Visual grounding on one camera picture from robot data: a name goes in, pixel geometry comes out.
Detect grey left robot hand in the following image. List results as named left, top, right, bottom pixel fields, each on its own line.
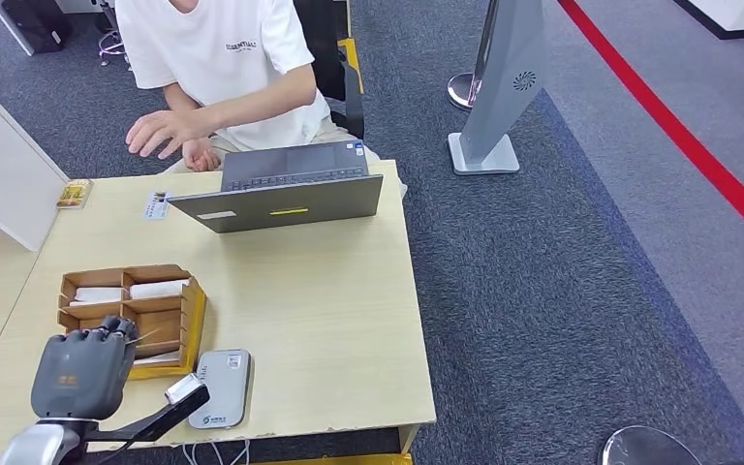
left=30, top=315, right=140, bottom=423

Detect black office chair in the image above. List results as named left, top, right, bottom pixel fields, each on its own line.
left=294, top=0, right=365, bottom=141

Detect white rolled towel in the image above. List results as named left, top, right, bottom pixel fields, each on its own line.
left=129, top=279, right=192, bottom=300
left=70, top=287, right=124, bottom=306

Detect black bag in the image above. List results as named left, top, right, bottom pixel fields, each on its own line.
left=1, top=0, right=72, bottom=56

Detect small yellow card pack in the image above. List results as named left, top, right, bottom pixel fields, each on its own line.
left=56, top=179, right=94, bottom=210

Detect white cables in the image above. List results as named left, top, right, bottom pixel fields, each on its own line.
left=182, top=439, right=251, bottom=465

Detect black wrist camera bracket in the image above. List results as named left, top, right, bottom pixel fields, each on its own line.
left=82, top=384, right=211, bottom=446

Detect white cabinet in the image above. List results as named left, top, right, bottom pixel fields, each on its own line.
left=0, top=96, right=71, bottom=253

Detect grey card reader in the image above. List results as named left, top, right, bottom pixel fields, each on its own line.
left=187, top=349, right=253, bottom=430

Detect chrome stool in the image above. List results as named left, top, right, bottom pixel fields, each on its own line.
left=94, top=0, right=133, bottom=69

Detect person's right hand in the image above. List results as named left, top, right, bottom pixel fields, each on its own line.
left=181, top=136, right=224, bottom=173

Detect person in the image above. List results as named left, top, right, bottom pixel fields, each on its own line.
left=113, top=0, right=409, bottom=194

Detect round chrome base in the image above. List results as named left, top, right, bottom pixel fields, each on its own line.
left=601, top=425, right=703, bottom=465

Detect white platform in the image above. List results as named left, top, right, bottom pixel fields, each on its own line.
left=671, top=0, right=744, bottom=41

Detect yellow box under desk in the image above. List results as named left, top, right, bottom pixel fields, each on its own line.
left=257, top=452, right=414, bottom=465

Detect printed room key card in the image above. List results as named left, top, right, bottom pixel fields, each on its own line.
left=133, top=351, right=182, bottom=368
left=124, top=328, right=163, bottom=349

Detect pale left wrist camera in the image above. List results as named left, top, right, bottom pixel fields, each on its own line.
left=164, top=373, right=203, bottom=406

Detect person's left hand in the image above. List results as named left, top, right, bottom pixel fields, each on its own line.
left=124, top=108, right=188, bottom=161

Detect white ID card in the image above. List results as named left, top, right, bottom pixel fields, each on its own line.
left=141, top=190, right=171, bottom=222

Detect wooden card organizer box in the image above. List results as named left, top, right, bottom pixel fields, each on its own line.
left=55, top=263, right=208, bottom=382

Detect white slanted panel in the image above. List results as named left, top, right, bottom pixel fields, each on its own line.
left=0, top=0, right=36, bottom=58

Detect yellow metal frame piece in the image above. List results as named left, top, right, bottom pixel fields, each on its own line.
left=337, top=36, right=365, bottom=96

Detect grey kiosk stand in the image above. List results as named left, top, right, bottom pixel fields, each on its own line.
left=447, top=0, right=547, bottom=176

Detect grey laptop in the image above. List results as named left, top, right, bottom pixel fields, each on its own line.
left=167, top=139, right=385, bottom=234

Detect chrome stanchion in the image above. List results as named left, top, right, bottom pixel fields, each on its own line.
left=447, top=0, right=499, bottom=111

